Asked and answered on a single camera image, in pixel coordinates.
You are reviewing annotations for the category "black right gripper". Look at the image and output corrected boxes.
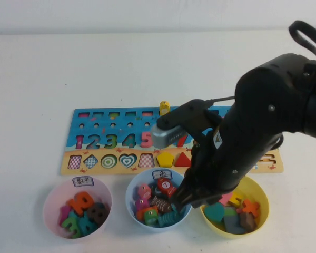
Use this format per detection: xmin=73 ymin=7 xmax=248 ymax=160
xmin=170 ymin=118 xmax=276 ymax=212

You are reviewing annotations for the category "red fish piece numbered seven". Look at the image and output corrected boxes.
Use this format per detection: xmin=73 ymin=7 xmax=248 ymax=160
xmin=156 ymin=177 xmax=178 ymax=199

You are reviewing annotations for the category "teal wooden fish piece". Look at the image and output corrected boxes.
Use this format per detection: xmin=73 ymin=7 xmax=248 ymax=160
xmin=172 ymin=203 xmax=187 ymax=217

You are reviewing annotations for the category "teal wooden heart piece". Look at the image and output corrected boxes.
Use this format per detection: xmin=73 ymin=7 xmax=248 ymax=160
xmin=203 ymin=202 xmax=225 ymax=225

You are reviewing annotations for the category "pink wooden trapezoid piece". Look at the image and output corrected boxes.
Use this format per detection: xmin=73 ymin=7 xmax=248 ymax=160
xmin=219 ymin=191 xmax=234 ymax=206

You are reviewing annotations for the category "teal striped fish piece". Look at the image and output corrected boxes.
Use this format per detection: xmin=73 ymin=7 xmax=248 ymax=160
xmin=157 ymin=212 xmax=182 ymax=228

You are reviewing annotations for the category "brown striped fish piece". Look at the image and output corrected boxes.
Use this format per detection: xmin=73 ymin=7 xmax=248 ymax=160
xmin=150 ymin=196 xmax=172 ymax=215

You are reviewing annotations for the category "green wooden round piece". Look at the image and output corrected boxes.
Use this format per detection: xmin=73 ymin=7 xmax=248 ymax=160
xmin=223 ymin=206 xmax=238 ymax=218

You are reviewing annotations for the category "red wooden triangle piece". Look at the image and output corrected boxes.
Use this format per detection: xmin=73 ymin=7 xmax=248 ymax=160
xmin=174 ymin=151 xmax=193 ymax=168

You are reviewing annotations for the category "paper label on blue bowl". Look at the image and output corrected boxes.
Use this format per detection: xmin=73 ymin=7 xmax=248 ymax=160
xmin=151 ymin=169 xmax=173 ymax=181

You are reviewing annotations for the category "yellow wooden equals piece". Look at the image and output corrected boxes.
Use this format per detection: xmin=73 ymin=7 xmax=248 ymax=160
xmin=228 ymin=191 xmax=244 ymax=208

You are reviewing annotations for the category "green wooden fish piece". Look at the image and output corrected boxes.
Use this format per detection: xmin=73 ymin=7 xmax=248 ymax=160
xmin=143 ymin=210 xmax=159 ymax=226

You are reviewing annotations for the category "grey blue square piece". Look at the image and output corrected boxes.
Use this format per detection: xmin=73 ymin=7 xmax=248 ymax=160
xmin=223 ymin=215 xmax=247 ymax=235

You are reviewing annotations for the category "pink wooden fish piece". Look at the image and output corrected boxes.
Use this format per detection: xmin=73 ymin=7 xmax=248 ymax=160
xmin=137 ymin=184 xmax=152 ymax=201

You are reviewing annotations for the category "yellow wooden pentagon piece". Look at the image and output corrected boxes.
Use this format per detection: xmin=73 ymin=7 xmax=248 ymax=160
xmin=156 ymin=151 xmax=174 ymax=168

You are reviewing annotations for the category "magenta wooden fish piece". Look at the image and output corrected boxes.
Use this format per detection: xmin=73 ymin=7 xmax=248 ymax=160
xmin=135 ymin=198 xmax=149 ymax=212

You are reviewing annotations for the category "orange wooden fish piece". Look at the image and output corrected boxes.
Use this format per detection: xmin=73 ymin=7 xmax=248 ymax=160
xmin=135 ymin=206 xmax=159 ymax=222

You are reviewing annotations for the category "orange wooden plus piece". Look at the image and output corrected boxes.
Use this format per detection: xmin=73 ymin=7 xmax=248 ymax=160
xmin=242 ymin=199 xmax=261 ymax=216

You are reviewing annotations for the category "blue plastic bowl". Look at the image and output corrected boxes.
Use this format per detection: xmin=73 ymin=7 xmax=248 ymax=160
xmin=125 ymin=168 xmax=192 ymax=233

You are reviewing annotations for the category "yellow plastic bowl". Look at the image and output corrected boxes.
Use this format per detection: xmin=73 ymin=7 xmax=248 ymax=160
xmin=199 ymin=176 xmax=270 ymax=240

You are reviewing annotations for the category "pink plastic bowl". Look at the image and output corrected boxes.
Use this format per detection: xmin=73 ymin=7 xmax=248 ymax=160
xmin=42 ymin=177 xmax=113 ymax=239

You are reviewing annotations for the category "yellow wooden fish piece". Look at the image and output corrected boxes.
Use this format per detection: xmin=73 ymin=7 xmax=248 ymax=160
xmin=159 ymin=101 xmax=171 ymax=116

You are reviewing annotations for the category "blue wooden puzzle board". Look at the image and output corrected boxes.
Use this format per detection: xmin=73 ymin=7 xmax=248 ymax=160
xmin=60 ymin=105 xmax=284 ymax=176

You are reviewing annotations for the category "paper label on pink bowl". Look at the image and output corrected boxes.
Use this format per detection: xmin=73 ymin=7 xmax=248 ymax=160
xmin=72 ymin=176 xmax=95 ymax=188

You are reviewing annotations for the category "pink wooden number five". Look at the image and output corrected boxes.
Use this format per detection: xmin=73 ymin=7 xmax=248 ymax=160
xmin=140 ymin=131 xmax=153 ymax=148

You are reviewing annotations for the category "magenta wooden number one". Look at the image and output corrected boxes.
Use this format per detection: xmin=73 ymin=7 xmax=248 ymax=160
xmin=58 ymin=205 xmax=72 ymax=227

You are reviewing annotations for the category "green wooden number three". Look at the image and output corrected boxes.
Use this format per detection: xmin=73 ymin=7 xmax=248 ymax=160
xmin=62 ymin=216 xmax=83 ymax=239

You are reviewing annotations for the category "teal wooden number four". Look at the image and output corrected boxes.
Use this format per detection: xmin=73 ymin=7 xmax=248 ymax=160
xmin=78 ymin=216 xmax=98 ymax=237

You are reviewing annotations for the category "dark brown number eight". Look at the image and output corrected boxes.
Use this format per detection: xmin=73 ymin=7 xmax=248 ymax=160
xmin=87 ymin=202 xmax=110 ymax=223

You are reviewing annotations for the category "orange wooden number ten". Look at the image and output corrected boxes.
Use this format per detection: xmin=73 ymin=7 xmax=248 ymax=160
xmin=68 ymin=191 xmax=95 ymax=214

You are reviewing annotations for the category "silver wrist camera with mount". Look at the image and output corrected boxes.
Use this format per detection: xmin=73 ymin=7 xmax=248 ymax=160
xmin=150 ymin=99 xmax=222 ymax=151

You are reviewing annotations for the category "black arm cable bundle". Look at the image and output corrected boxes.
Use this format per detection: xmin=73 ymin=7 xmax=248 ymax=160
xmin=288 ymin=20 xmax=316 ymax=65

